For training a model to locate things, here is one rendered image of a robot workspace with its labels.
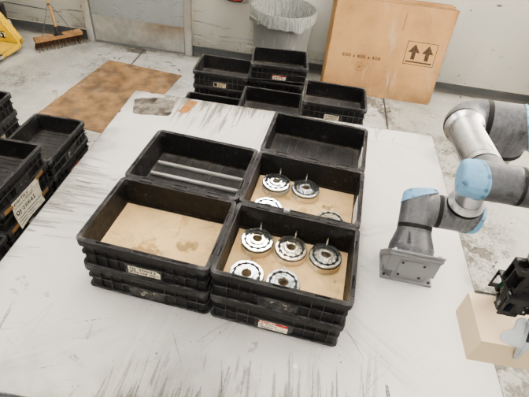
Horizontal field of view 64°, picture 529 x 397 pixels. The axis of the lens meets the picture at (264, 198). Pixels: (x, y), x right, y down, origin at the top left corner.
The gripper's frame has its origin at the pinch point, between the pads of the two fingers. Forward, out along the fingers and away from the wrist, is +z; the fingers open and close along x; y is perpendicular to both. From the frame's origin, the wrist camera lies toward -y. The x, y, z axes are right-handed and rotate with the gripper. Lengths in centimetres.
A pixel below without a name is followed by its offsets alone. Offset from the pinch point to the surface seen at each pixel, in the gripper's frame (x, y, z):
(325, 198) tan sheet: -63, 37, 27
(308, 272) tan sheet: -27, 41, 27
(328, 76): -317, 30, 98
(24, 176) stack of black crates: -79, 171, 56
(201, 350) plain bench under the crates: -3, 68, 40
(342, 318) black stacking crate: -11.9, 30.5, 24.8
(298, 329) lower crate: -13, 41, 35
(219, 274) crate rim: -14, 66, 17
